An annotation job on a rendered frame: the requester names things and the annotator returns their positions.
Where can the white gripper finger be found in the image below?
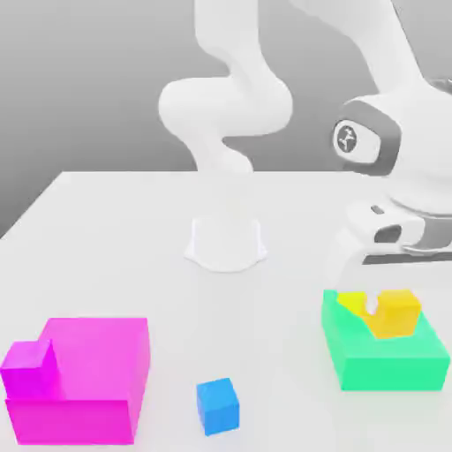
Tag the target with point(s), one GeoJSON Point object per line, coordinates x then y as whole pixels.
{"type": "Point", "coordinates": [371, 302]}

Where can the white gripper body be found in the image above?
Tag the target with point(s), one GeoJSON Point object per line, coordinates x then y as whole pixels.
{"type": "Point", "coordinates": [395, 273]}

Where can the large green box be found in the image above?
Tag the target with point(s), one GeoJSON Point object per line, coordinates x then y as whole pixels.
{"type": "Point", "coordinates": [392, 370]}

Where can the small orange cube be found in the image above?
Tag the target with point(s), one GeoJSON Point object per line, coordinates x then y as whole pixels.
{"type": "Point", "coordinates": [397, 317]}

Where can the small yellow cube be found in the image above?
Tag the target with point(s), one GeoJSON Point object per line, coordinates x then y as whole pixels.
{"type": "Point", "coordinates": [351, 302]}

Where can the small magenta cube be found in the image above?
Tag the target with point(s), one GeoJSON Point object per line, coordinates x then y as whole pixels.
{"type": "Point", "coordinates": [26, 370]}

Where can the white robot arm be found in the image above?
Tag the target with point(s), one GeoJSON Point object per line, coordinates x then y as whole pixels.
{"type": "Point", "coordinates": [226, 106]}

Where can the small blue cube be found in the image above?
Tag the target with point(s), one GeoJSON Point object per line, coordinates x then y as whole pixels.
{"type": "Point", "coordinates": [218, 408]}

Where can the large magenta box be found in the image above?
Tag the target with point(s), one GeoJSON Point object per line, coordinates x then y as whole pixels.
{"type": "Point", "coordinates": [99, 363]}

